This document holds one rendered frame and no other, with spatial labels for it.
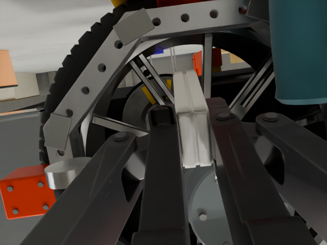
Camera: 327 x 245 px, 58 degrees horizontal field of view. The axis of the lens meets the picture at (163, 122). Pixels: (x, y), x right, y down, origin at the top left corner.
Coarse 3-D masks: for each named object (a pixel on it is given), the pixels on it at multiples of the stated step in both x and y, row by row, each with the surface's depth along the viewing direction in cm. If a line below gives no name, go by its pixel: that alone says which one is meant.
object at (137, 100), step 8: (152, 80) 102; (136, 88) 103; (160, 88) 103; (136, 96) 103; (144, 96) 103; (152, 96) 103; (128, 104) 103; (136, 104) 103; (144, 104) 103; (128, 112) 104; (136, 112) 104; (144, 112) 104; (128, 120) 104; (136, 120) 104; (144, 120) 104; (144, 128) 105
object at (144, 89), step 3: (168, 81) 102; (168, 84) 102; (144, 87) 102; (168, 87) 102; (144, 90) 102; (147, 90) 102; (147, 93) 102; (147, 96) 103; (150, 96) 103; (150, 99) 103; (153, 99) 103; (168, 99) 103; (153, 102) 103
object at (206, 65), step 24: (144, 48) 54; (240, 48) 66; (264, 48) 57; (120, 72) 59; (264, 72) 57; (168, 96) 57; (240, 96) 58; (96, 120) 58; (240, 120) 59; (312, 120) 59; (96, 144) 68; (120, 240) 60; (192, 240) 71
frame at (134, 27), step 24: (216, 0) 45; (240, 0) 45; (264, 0) 45; (120, 24) 45; (144, 24) 45; (168, 24) 45; (192, 24) 45; (216, 24) 45; (240, 24) 46; (264, 24) 46; (96, 72) 46; (72, 96) 46; (96, 96) 47; (48, 120) 47; (72, 120) 47; (48, 144) 47; (72, 144) 48
